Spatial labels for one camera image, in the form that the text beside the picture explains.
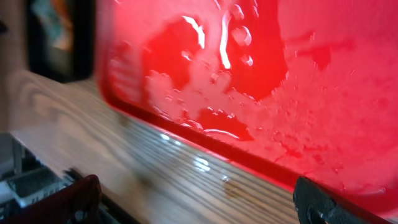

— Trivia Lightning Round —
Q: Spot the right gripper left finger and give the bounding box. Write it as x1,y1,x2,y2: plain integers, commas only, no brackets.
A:
6,174,101,224

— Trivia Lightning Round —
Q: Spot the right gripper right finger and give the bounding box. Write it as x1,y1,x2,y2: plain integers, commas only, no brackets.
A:
293,176,388,224

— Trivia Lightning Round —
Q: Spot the orange green sponge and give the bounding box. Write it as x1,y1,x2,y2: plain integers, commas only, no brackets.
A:
31,0,74,51

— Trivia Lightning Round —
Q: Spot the red plastic tray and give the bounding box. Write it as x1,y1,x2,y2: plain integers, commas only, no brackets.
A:
95,0,397,217

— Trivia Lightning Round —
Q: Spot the black water tray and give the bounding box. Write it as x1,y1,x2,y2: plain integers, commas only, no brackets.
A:
24,0,96,83

